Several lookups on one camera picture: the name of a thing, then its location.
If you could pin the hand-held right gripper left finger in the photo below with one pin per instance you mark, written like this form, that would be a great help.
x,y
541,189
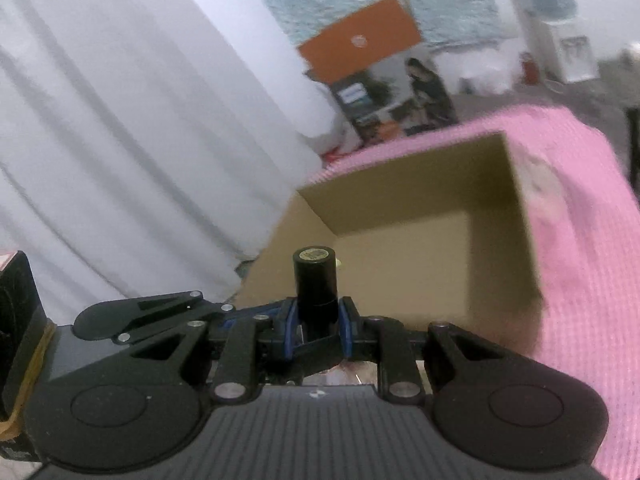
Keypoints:
x,y
287,331

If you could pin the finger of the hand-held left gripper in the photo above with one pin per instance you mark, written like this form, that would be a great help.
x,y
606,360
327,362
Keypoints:
x,y
110,320

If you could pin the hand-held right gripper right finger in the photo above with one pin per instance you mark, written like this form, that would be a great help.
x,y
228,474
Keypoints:
x,y
345,331

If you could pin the black cylindrical tube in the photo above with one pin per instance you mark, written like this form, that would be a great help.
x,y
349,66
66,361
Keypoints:
x,y
315,285

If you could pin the cardboard box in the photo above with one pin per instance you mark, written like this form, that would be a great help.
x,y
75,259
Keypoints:
x,y
400,260

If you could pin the white curtain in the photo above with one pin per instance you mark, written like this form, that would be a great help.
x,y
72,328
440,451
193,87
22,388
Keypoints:
x,y
125,110

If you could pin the pink checked cloth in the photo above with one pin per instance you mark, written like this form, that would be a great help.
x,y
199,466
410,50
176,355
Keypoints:
x,y
575,260

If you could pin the orange printed carton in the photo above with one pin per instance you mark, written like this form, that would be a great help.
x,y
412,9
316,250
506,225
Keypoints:
x,y
360,45

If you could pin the white water dispenser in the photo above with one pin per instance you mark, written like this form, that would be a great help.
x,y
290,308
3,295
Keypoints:
x,y
565,50

